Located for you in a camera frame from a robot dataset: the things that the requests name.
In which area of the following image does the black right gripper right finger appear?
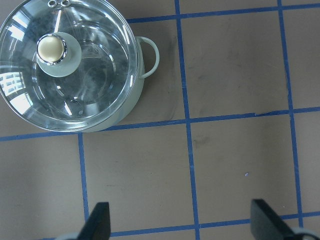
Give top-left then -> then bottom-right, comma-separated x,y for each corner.
250,199 -> 301,240

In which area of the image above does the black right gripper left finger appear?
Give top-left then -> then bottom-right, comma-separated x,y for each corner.
77,202 -> 111,240

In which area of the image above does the glass pot lid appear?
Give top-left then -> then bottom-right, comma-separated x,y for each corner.
0,0 -> 139,131

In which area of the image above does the pale green cooking pot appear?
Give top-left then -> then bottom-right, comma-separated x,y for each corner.
0,0 -> 160,133

